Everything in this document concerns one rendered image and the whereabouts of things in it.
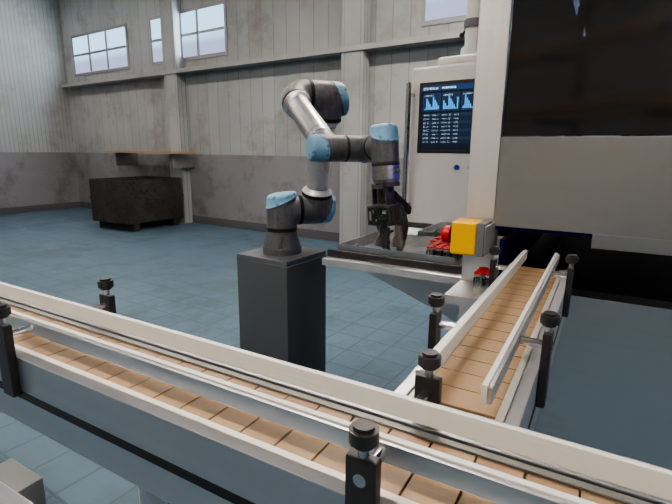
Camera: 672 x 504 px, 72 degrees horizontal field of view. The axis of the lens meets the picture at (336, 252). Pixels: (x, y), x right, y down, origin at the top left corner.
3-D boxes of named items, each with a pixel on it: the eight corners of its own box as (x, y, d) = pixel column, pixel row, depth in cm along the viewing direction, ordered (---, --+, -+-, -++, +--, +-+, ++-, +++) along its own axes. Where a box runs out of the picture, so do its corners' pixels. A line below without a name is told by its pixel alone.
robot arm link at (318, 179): (291, 217, 188) (302, 75, 163) (325, 215, 194) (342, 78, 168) (299, 230, 179) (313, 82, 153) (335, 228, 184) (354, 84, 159)
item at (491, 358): (499, 300, 108) (505, 233, 104) (574, 312, 100) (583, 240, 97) (370, 474, 50) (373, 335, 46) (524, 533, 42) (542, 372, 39)
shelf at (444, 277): (536, 242, 168) (537, 236, 168) (496, 290, 109) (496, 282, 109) (411, 230, 192) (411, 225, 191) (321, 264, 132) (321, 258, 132)
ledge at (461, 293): (522, 297, 104) (522, 288, 104) (511, 314, 93) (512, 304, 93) (459, 287, 111) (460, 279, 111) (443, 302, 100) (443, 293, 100)
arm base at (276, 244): (254, 252, 180) (253, 227, 178) (279, 246, 192) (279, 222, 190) (284, 257, 172) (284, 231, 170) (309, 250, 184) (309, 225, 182)
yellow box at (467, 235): (490, 251, 105) (492, 219, 103) (482, 257, 99) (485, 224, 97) (456, 247, 108) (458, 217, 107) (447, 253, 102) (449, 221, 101)
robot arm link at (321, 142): (272, 71, 157) (316, 134, 122) (303, 74, 161) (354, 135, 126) (269, 105, 164) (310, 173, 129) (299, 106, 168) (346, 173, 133)
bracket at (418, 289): (470, 321, 125) (473, 275, 123) (467, 325, 123) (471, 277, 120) (358, 301, 142) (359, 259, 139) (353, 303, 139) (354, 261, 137)
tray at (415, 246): (479, 253, 140) (480, 241, 139) (453, 271, 118) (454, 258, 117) (377, 241, 157) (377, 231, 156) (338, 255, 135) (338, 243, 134)
